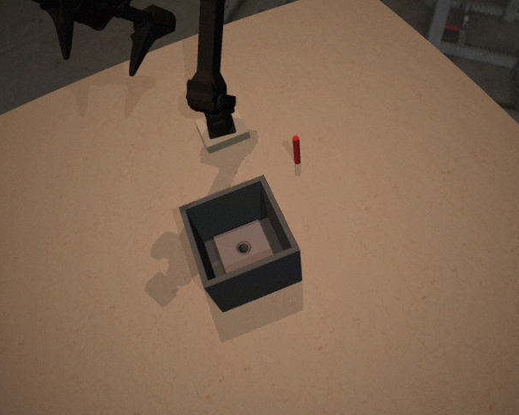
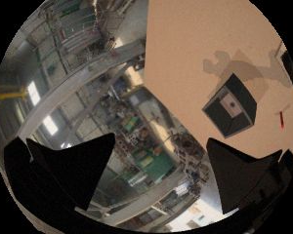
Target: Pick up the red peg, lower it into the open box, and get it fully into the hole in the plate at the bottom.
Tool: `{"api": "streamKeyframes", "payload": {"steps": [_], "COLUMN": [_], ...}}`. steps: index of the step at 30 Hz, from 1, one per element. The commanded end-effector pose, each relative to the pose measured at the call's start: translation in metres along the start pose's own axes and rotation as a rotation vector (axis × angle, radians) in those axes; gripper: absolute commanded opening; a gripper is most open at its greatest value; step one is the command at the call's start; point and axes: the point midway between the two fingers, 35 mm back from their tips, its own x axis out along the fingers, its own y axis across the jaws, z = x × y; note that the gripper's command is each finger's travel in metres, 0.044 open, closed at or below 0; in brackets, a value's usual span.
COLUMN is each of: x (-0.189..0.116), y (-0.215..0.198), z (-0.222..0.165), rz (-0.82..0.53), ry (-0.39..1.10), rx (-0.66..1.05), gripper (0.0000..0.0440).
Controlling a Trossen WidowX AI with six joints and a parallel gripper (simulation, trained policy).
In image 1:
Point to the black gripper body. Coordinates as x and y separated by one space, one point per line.
140 18

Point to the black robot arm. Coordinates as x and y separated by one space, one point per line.
207 90

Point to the red peg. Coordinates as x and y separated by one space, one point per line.
296 149

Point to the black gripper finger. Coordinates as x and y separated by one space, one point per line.
62 13
142 40

